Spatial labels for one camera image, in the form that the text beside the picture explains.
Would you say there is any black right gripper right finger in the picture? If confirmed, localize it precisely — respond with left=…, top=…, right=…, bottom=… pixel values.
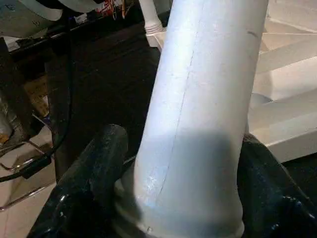
left=236, top=133, right=317, bottom=238

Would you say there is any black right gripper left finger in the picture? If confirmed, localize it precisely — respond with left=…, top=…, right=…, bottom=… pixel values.
left=26, top=123, right=129, bottom=238

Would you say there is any white plastic table top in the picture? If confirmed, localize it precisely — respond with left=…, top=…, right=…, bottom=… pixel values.
left=146, top=0, right=317, bottom=164

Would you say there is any white plastic table leg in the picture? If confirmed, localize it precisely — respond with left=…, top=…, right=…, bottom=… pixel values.
left=114, top=0, right=270, bottom=238
left=138, top=0, right=164, bottom=35

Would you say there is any black glossy mat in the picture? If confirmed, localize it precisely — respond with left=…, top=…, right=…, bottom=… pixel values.
left=7, top=14, right=317, bottom=238

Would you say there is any chrome metal chair frame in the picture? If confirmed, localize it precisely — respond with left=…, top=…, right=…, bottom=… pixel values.
left=0, top=141, right=55, bottom=212

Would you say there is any black left wrist camera cable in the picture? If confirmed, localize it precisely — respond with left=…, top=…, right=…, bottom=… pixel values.
left=0, top=14, right=75, bottom=183

